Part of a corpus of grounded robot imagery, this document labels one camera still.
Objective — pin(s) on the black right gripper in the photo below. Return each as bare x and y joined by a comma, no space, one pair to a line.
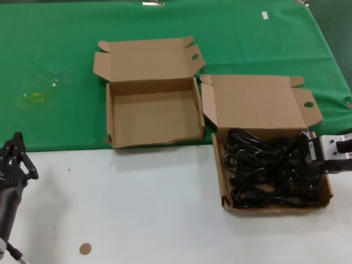
312,163

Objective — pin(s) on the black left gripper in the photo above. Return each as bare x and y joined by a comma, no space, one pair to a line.
8,192

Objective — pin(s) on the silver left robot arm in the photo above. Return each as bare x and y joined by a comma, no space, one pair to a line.
2,245

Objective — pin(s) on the cardboard box with round hole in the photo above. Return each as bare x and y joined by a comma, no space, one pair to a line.
247,101

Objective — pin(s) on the cardboard box with torn rim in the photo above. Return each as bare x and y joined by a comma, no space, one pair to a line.
154,63

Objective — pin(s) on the brown cardboard disc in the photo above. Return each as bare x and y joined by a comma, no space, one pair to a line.
85,248

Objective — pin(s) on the green tablecloth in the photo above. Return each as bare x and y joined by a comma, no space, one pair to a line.
55,41

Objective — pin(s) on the white tape strip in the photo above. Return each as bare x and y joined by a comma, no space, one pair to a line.
265,15

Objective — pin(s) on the small metal table clip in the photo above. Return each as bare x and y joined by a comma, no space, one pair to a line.
303,2

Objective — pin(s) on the long metal table clip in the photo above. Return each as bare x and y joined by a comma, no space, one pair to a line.
154,3

